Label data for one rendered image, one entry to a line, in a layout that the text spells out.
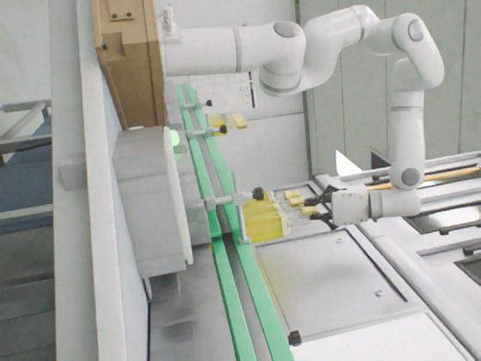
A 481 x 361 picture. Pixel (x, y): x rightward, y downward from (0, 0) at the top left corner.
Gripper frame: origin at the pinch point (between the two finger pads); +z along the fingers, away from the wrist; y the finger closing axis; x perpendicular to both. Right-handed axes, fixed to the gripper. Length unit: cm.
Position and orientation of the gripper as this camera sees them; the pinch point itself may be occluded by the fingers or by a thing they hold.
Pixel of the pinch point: (312, 208)
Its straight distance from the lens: 134.1
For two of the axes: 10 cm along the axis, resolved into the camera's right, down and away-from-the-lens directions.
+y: -0.8, -9.2, -3.9
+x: -0.2, 3.9, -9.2
